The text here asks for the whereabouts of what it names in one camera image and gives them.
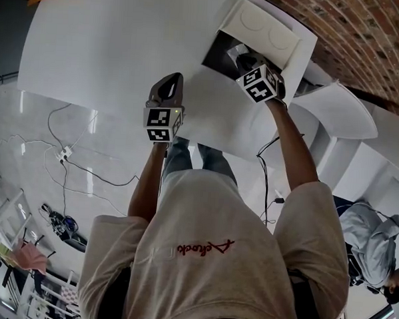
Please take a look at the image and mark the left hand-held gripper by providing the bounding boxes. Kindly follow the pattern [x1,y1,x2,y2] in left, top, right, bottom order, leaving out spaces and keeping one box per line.
[141,71,187,145]

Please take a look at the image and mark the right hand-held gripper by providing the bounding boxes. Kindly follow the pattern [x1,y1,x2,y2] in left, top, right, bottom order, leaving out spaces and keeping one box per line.
[232,53,290,107]

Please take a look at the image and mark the grey tray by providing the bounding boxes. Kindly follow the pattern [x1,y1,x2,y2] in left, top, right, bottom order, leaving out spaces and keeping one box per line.
[199,0,304,91]

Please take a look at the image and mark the person's right forearm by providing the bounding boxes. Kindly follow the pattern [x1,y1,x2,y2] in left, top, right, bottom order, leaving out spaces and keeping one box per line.
[260,99,324,196]

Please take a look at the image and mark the person's left forearm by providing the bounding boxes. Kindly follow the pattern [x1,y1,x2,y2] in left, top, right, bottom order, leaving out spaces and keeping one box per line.
[126,139,171,225]

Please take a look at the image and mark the white desk with drawers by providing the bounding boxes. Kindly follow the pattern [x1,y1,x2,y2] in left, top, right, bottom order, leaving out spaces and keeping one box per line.
[13,0,320,162]

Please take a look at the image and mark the blue jeans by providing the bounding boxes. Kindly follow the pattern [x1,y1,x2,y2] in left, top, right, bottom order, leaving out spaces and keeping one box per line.
[160,136,241,192]

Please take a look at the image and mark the grey office chair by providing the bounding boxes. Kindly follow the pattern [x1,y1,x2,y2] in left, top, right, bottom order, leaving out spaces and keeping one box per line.
[277,76,382,198]

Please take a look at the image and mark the white power strip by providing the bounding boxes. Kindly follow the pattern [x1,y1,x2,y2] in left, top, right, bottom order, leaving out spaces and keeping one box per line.
[55,144,75,164]

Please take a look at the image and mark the beige t-shirt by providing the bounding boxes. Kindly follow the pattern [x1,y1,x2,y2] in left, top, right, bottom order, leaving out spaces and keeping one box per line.
[76,164,356,319]

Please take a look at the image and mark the black floor device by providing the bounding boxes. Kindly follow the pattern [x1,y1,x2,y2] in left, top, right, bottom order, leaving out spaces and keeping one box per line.
[38,202,91,252]

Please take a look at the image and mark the white stool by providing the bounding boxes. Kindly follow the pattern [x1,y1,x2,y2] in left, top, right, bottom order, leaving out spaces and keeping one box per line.
[0,174,35,247]

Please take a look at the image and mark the red cloth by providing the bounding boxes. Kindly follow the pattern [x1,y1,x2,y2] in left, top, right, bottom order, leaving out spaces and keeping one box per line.
[9,240,50,276]

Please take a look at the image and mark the white cable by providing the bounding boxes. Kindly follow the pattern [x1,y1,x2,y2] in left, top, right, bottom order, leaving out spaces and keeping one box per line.
[71,111,99,149]
[0,132,60,151]
[40,145,133,218]

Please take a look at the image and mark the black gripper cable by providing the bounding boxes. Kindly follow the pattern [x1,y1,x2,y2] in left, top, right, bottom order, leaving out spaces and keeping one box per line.
[251,133,290,227]

